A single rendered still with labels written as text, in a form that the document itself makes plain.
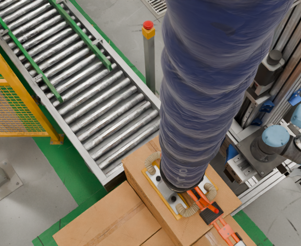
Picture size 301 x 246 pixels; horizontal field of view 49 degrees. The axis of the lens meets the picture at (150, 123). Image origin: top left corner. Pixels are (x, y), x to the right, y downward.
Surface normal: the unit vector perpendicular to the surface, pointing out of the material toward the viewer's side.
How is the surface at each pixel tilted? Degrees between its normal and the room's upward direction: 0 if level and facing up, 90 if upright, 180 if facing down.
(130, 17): 0
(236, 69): 76
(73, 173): 0
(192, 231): 0
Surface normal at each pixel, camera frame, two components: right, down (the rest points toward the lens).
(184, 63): -0.55, 0.65
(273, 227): -0.02, -0.41
